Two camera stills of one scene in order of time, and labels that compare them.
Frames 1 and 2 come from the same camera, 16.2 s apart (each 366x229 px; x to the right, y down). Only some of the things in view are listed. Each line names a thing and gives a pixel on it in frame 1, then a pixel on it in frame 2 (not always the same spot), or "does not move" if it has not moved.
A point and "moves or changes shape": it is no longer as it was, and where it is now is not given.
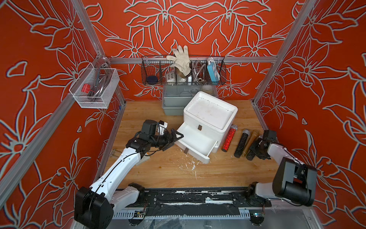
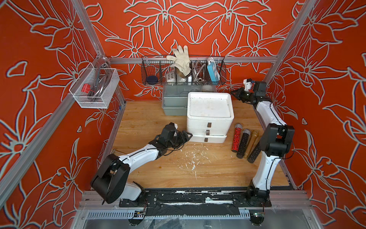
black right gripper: x=253 y=149 → x=239 y=95
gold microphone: x=253 y=136 does not move
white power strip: x=170 y=77 does not move
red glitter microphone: x=234 y=127 → x=237 y=138
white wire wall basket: x=95 y=87 does not move
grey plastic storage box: x=175 y=97 does not move
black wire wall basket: x=169 y=70 does not move
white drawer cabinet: x=207 y=120 moves or changes shape
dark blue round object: x=152 y=79 does not move
